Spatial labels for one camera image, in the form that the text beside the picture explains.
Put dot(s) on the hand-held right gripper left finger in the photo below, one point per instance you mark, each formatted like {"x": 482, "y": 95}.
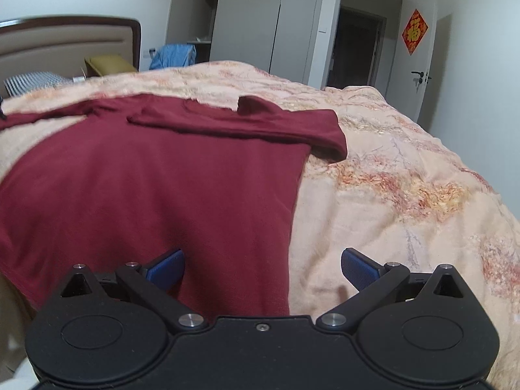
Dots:
{"x": 166, "y": 271}

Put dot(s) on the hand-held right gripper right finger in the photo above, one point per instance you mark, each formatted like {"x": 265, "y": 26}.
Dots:
{"x": 357, "y": 271}

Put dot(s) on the dark red sweater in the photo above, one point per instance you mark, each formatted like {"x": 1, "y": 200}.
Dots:
{"x": 162, "y": 170}

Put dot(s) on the striped pillow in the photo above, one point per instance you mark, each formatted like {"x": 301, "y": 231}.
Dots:
{"x": 32, "y": 82}

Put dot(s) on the floral peach blanket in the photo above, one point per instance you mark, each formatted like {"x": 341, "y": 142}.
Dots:
{"x": 406, "y": 211}

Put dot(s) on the beige bed headboard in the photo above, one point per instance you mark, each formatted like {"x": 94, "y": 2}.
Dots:
{"x": 61, "y": 48}

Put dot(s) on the olive green cushion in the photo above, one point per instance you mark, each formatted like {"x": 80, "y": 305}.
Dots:
{"x": 109, "y": 65}

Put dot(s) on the blue clothing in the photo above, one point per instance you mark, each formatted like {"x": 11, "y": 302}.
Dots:
{"x": 172, "y": 57}

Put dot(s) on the white room door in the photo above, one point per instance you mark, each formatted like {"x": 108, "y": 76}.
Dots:
{"x": 422, "y": 101}

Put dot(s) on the open grey wardrobe door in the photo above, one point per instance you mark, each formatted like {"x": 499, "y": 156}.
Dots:
{"x": 178, "y": 12}

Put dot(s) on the red door decoration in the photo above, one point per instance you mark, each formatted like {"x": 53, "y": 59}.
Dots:
{"x": 415, "y": 30}

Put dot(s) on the grey wardrobe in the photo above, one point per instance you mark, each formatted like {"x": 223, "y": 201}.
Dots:
{"x": 248, "y": 20}

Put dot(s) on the white wall socket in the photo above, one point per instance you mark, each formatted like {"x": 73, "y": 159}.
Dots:
{"x": 148, "y": 53}

